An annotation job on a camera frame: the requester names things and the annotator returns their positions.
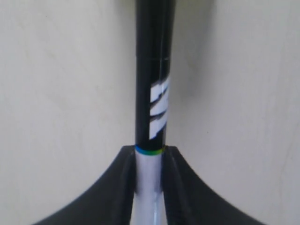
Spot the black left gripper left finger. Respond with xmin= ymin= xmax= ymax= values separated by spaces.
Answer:
xmin=38 ymin=146 xmax=136 ymax=225

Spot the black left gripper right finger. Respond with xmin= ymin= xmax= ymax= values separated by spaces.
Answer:
xmin=161 ymin=146 xmax=261 ymax=225

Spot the black and white marker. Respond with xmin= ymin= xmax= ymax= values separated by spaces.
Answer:
xmin=135 ymin=0 xmax=176 ymax=225

